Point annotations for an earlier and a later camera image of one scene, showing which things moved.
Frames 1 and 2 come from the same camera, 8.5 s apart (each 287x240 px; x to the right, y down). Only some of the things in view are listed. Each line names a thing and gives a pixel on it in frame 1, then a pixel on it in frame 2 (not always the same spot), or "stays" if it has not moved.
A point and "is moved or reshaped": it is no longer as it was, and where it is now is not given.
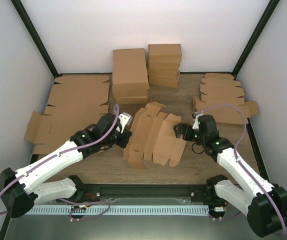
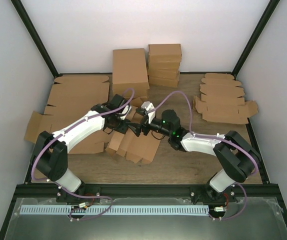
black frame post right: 272,6 stays
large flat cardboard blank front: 58,124 stays
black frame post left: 20,7 stays
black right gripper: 186,136 -> 144,126
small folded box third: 168,73 stays
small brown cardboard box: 152,135 is moved or reshaped
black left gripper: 123,143 -> 122,129
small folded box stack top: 162,53 stays
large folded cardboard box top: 130,75 stays
